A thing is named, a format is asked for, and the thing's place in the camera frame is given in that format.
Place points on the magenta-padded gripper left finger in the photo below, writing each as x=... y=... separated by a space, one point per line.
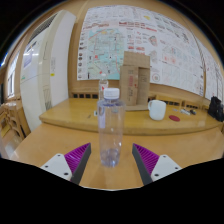
x=75 y=160

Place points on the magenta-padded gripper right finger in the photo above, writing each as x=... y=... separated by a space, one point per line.
x=150 y=160

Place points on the clear white-capped water bottle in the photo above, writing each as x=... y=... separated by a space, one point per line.
x=111 y=126

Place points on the white ceramic mug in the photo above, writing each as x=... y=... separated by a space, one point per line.
x=157 y=110

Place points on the dark pen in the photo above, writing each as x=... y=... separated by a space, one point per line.
x=175 y=110

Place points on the white remote control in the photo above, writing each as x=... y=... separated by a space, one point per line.
x=185 y=112

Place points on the row of wooden chairs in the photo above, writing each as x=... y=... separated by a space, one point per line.
x=170 y=100

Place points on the black tape measure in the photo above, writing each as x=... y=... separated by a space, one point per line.
x=193 y=112

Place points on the wooden chair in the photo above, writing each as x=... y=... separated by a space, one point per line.
x=11 y=120

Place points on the small red-labelled drink bottle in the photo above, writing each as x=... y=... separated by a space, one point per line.
x=103 y=83

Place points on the black bag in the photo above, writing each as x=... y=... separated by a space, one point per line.
x=216 y=108

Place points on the open brown cardboard box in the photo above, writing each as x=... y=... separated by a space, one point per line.
x=135 y=76

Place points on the window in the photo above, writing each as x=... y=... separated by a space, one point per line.
x=12 y=76

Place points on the large printed wall poster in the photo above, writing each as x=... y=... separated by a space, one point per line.
x=110 y=43

